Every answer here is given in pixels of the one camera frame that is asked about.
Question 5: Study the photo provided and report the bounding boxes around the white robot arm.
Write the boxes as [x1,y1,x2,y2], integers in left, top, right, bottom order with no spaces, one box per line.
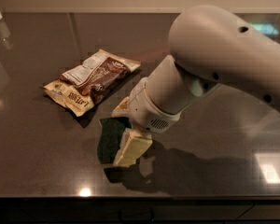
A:
[112,6,280,167]

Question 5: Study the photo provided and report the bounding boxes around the brown and cream snack bag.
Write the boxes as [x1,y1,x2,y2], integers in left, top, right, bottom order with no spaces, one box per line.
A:
[44,49,141,117]

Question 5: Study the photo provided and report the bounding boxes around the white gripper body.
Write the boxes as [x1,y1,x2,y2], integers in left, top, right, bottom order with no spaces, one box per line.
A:
[128,77,181,133]

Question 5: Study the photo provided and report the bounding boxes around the green scrub sponge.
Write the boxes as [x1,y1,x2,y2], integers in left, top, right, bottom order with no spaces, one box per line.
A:
[97,117,132,164]

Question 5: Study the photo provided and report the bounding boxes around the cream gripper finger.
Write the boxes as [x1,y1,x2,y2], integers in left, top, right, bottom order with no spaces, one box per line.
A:
[111,97,129,118]
[113,128,152,167]

